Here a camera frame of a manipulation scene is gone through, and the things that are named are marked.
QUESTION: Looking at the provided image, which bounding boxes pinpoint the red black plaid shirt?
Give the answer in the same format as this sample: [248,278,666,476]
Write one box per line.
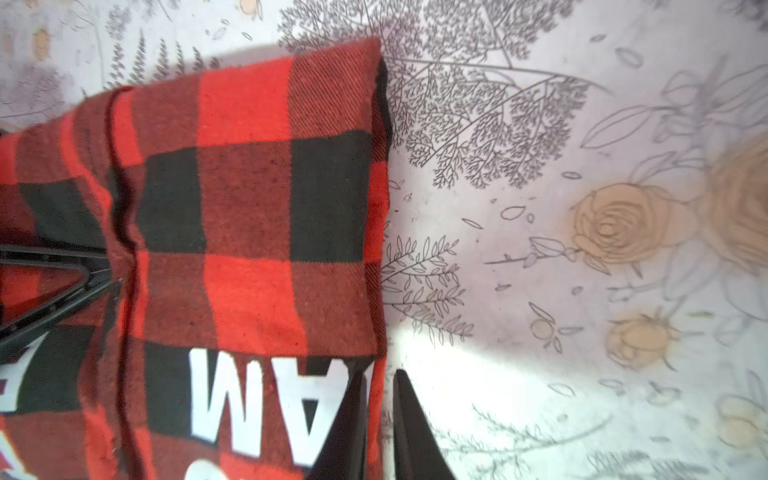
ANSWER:
[1,38,391,479]

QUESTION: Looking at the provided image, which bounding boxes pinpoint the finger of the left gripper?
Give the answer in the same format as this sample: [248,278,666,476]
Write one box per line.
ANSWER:
[1,244,110,270]
[1,269,113,362]

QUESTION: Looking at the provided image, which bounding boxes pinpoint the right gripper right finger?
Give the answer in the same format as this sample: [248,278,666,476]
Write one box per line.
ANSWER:
[392,369,455,480]

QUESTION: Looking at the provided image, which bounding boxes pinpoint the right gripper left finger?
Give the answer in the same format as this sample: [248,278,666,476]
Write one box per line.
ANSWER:
[306,372,368,480]

